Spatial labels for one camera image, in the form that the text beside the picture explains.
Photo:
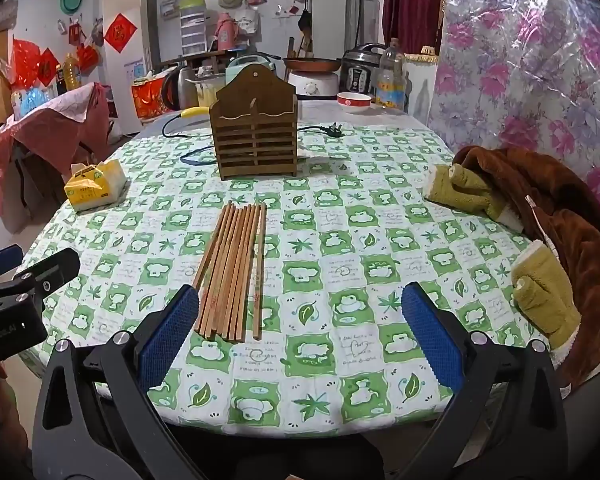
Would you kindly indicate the green plastic basin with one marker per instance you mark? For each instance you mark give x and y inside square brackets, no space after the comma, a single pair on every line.
[72,1]

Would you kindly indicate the black electric pressure cooker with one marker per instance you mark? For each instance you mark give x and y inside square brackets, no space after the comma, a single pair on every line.
[357,72]

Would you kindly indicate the brown frying pan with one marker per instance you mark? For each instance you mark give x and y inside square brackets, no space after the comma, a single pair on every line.
[312,65]

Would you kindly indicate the blue plastic item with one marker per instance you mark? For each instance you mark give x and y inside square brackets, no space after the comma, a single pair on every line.
[32,100]

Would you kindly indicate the steel cooking pot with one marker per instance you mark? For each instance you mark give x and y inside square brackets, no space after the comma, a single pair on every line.
[207,92]

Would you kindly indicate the gold fringed cloth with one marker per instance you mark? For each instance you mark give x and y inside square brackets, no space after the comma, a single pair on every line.
[422,57]

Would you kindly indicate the clear plastic bottle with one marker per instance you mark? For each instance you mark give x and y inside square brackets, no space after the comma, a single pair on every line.
[391,85]

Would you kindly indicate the brown fleece-lined jacket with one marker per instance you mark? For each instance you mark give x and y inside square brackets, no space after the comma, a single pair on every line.
[570,195]

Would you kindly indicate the pink thermos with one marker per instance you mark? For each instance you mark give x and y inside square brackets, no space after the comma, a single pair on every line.
[225,32]

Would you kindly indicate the plastic drawer unit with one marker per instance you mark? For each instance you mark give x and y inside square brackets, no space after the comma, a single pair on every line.
[192,30]

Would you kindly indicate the pink cloth cover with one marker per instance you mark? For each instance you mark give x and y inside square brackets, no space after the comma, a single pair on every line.
[55,120]

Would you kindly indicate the red gift box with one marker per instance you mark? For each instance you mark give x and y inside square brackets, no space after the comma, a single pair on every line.
[147,97]

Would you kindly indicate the cooking oil bottle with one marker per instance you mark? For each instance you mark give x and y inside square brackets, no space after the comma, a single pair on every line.
[71,75]

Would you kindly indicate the floral plastic sheet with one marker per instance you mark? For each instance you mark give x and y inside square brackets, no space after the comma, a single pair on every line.
[520,60]

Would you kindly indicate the red and white bowl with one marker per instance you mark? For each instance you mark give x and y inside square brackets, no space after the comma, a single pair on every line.
[353,102]

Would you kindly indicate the red diamond paper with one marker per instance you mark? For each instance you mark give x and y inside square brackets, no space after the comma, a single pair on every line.
[120,32]

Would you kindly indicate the white refrigerator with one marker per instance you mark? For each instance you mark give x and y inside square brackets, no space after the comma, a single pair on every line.
[130,80]

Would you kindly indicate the red paper decoration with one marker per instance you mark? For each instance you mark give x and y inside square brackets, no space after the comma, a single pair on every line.
[85,55]
[47,65]
[25,57]

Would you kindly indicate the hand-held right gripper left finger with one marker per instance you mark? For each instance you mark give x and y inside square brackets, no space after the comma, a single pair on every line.
[172,340]

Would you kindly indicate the brown wooden chopstick holder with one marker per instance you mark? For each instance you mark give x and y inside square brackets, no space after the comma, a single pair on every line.
[252,145]

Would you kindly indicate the green checked tablecloth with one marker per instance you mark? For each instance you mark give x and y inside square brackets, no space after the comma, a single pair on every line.
[330,260]

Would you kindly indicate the steel electric kettle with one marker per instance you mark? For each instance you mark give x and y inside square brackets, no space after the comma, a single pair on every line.
[182,90]

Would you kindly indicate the yellow tissue pack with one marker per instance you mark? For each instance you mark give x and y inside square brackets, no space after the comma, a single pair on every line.
[92,185]

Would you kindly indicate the white cabinet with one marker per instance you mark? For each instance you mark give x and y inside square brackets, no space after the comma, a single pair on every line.
[422,90]

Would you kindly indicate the dark red curtain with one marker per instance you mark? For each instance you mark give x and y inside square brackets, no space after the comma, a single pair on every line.
[412,5]

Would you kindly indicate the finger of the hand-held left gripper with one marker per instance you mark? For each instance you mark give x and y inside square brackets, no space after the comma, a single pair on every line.
[0,262]
[55,270]

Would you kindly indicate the bundle of wooden chopsticks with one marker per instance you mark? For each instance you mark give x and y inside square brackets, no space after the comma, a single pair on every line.
[232,280]

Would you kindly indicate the mint green rice cooker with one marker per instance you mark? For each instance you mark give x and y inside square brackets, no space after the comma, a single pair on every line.
[240,65]

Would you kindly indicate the person's left hand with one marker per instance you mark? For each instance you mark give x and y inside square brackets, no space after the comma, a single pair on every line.
[7,410]

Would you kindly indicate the white hanging bag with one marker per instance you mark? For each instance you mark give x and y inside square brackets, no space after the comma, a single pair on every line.
[247,22]

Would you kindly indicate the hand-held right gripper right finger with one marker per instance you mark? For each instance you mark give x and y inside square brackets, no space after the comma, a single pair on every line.
[430,340]

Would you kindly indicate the yellow electric pan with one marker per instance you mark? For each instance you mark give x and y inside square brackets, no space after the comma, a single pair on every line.
[195,110]

